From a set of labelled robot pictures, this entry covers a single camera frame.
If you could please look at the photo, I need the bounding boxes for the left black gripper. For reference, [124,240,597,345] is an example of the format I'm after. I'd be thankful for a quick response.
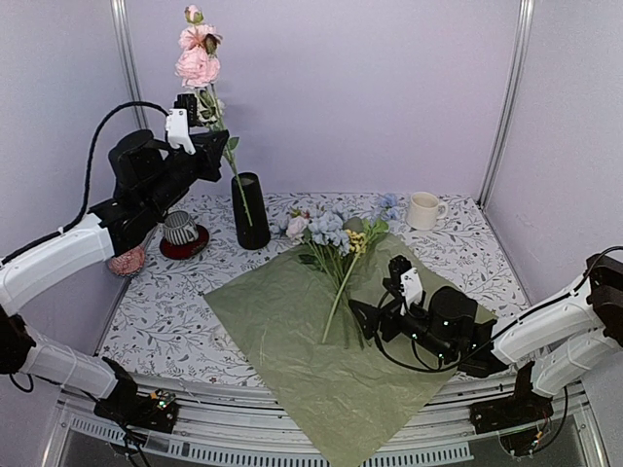
[144,128,228,215]

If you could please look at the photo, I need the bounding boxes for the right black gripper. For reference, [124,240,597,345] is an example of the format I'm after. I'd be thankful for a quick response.
[349,293,455,362]

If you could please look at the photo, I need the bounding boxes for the green and peach wrapping paper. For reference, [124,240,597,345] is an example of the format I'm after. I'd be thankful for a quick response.
[202,217,498,467]

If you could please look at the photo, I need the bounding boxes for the peach paper flower bouquet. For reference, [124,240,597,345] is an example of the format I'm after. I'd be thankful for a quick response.
[269,194,398,342]

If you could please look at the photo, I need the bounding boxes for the pink rose stem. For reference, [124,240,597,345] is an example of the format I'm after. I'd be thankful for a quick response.
[173,4,254,228]

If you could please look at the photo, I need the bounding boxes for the white rose stem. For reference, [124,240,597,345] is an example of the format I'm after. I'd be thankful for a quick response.
[213,90,238,178]

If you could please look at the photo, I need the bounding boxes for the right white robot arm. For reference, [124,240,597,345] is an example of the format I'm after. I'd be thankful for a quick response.
[348,249,622,424]

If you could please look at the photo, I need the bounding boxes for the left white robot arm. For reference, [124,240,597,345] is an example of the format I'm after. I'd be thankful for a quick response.
[1,130,229,422]

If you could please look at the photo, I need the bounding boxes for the black cylindrical vase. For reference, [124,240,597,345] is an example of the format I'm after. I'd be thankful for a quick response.
[231,172,271,250]

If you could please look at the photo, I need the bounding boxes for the striped black white cup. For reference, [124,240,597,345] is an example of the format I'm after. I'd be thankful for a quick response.
[163,210,199,246]

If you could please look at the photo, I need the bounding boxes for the yellow daisy sprig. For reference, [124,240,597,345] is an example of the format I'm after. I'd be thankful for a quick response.
[346,229,367,255]

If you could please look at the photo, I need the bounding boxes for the red round coaster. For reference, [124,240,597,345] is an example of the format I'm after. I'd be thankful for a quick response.
[159,226,209,260]

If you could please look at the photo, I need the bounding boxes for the pink patterned ball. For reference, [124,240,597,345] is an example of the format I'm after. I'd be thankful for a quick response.
[107,246,145,277]

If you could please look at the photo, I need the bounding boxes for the cream ceramic mug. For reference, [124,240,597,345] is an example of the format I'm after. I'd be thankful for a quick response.
[406,192,448,231]

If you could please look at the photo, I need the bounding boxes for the floral patterned tablecloth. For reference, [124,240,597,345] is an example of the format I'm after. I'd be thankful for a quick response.
[99,195,529,386]

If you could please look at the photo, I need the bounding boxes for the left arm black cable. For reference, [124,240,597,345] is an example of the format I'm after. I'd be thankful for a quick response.
[0,100,169,267]

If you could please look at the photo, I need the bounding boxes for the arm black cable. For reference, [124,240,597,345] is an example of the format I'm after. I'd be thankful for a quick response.
[0,100,169,267]
[372,245,623,374]

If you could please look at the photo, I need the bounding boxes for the left aluminium frame post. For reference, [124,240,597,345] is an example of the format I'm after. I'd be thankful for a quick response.
[109,0,143,101]

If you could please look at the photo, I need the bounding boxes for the aluminium frame post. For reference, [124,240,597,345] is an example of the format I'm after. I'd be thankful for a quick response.
[109,0,143,101]
[477,0,535,211]

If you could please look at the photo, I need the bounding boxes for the aluminium front rail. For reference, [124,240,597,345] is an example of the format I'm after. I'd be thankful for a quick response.
[41,376,611,466]

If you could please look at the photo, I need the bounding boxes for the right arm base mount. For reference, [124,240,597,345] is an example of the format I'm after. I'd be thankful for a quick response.
[469,362,554,457]

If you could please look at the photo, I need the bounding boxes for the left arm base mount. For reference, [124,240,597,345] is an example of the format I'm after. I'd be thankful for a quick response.
[93,357,179,434]

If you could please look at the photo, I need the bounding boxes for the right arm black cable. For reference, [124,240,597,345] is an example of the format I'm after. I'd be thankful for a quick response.
[372,245,623,374]

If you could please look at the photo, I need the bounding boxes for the right aluminium frame post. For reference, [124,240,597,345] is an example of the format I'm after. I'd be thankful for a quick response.
[477,0,535,211]

